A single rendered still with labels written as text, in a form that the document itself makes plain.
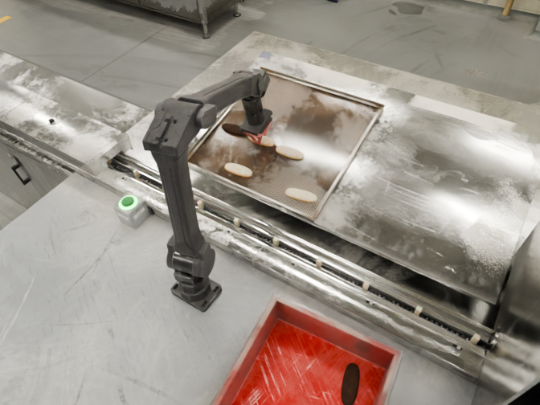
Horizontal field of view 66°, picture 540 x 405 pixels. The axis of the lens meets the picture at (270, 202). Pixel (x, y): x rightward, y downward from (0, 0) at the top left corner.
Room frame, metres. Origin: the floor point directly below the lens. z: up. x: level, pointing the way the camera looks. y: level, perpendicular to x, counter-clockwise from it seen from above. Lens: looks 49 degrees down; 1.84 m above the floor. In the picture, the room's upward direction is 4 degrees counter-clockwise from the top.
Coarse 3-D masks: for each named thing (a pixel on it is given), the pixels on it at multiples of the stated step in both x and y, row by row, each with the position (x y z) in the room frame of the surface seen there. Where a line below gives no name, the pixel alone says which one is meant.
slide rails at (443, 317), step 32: (160, 192) 0.93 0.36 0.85; (224, 224) 0.77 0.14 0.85; (256, 224) 0.77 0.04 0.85; (288, 256) 0.64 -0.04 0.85; (320, 256) 0.64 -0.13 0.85; (352, 288) 0.53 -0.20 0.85; (384, 288) 0.52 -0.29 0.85; (416, 320) 0.43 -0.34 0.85; (448, 320) 0.43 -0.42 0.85; (480, 352) 0.34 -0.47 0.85
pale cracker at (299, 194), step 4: (292, 188) 0.85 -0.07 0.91; (288, 192) 0.84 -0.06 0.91; (292, 192) 0.83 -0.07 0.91; (296, 192) 0.83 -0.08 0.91; (300, 192) 0.83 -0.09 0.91; (304, 192) 0.83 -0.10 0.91; (308, 192) 0.83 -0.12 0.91; (288, 196) 0.83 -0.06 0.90; (292, 196) 0.82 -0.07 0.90; (296, 196) 0.82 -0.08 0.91; (300, 196) 0.82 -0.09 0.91; (304, 196) 0.81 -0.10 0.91; (308, 196) 0.81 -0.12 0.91; (312, 196) 0.81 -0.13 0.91; (316, 196) 0.81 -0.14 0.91; (300, 200) 0.81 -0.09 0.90; (304, 200) 0.80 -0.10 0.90; (308, 200) 0.80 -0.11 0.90; (312, 200) 0.80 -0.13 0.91
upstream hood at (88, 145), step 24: (0, 96) 1.44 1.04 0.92; (24, 96) 1.43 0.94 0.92; (0, 120) 1.28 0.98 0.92; (24, 120) 1.27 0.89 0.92; (48, 120) 1.25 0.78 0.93; (72, 120) 1.25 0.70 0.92; (48, 144) 1.13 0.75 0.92; (72, 144) 1.12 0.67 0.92; (96, 144) 1.11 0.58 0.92; (120, 144) 1.12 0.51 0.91; (96, 168) 1.02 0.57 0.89
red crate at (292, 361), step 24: (288, 336) 0.42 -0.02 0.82; (312, 336) 0.42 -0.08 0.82; (264, 360) 0.37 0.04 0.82; (288, 360) 0.36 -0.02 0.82; (312, 360) 0.36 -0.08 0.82; (336, 360) 0.35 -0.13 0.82; (360, 360) 0.35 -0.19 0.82; (264, 384) 0.31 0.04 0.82; (288, 384) 0.31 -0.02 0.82; (312, 384) 0.30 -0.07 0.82; (336, 384) 0.30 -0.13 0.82; (360, 384) 0.30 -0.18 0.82
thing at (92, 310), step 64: (64, 192) 0.98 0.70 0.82; (0, 256) 0.73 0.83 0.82; (64, 256) 0.72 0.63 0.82; (128, 256) 0.70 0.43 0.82; (0, 320) 0.52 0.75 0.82; (64, 320) 0.51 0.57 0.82; (128, 320) 0.50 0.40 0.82; (192, 320) 0.49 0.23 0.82; (256, 320) 0.47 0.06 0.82; (0, 384) 0.35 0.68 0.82; (64, 384) 0.34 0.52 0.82; (128, 384) 0.33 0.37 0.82; (192, 384) 0.32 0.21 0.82; (448, 384) 0.28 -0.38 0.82
